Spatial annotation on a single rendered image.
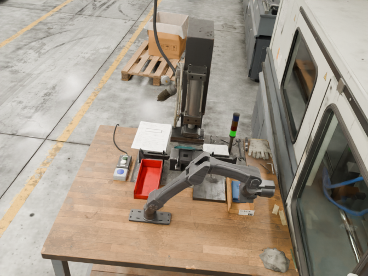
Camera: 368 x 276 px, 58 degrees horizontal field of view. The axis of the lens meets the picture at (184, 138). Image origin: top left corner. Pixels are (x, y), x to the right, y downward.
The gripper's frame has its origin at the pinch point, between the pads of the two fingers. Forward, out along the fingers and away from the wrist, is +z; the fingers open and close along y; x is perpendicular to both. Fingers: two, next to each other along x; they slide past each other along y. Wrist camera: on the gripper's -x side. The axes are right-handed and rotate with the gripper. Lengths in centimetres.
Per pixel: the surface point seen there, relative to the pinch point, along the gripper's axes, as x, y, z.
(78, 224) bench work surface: 77, -23, -2
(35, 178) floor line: 162, 20, 137
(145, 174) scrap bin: 51, 8, 18
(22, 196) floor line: 163, 1, 124
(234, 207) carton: 2.5, -5.5, 8.0
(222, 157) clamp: 9.0, 23.3, 19.3
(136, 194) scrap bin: 53, -4, 10
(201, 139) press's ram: 22.8, 27.1, 2.0
